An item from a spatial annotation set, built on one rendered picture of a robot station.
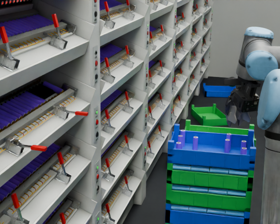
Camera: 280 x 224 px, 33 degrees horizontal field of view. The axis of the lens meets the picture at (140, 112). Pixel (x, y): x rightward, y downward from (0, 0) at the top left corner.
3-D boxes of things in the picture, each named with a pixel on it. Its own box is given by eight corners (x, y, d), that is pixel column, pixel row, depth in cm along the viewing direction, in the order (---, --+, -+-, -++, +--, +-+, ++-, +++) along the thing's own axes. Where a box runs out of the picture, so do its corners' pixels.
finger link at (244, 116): (244, 132, 171) (246, 111, 166) (236, 123, 176) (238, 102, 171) (252, 130, 172) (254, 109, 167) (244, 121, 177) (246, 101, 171)
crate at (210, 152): (252, 149, 182) (254, 129, 180) (254, 170, 163) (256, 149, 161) (174, 142, 187) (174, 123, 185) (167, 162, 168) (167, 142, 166)
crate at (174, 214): (246, 205, 189) (248, 186, 187) (248, 232, 170) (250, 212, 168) (171, 197, 194) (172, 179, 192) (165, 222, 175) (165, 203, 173)
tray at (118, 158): (138, 150, 229) (149, 125, 224) (97, 210, 173) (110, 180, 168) (101, 131, 231) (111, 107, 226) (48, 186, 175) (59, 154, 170)
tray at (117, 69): (140, 69, 217) (151, 42, 212) (95, 106, 161) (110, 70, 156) (100, 51, 219) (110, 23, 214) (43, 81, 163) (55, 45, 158)
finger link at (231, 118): (228, 133, 169) (237, 111, 165) (221, 124, 174) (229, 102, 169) (235, 133, 170) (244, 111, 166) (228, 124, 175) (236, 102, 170)
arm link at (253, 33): (247, 33, 149) (245, 21, 157) (238, 68, 155) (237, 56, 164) (277, 37, 148) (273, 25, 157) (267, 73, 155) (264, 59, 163)
